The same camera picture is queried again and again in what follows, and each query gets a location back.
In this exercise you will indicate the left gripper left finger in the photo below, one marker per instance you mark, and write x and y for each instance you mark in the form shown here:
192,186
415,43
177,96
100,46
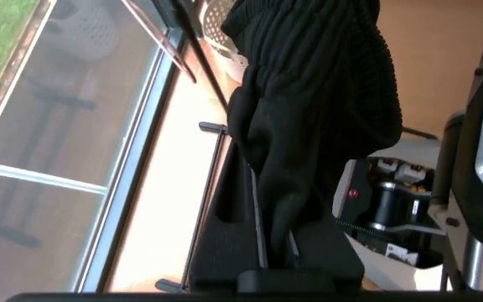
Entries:
229,243

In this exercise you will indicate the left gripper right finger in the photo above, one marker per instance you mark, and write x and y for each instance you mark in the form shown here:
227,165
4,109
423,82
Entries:
329,251

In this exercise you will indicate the black shorts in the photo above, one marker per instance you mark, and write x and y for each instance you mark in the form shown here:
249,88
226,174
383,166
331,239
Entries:
308,105

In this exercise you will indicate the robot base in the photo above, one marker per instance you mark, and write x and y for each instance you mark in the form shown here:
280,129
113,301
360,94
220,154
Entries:
476,189

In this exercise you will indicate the black clothes rack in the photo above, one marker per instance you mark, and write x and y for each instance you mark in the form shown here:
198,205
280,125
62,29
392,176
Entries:
204,201

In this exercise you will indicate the pink clothes hanger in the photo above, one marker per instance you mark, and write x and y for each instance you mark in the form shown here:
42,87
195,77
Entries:
162,42

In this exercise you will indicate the white laundry basket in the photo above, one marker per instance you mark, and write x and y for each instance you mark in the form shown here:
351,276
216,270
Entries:
220,29

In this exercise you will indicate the window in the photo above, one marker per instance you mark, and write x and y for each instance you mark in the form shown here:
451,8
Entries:
57,126

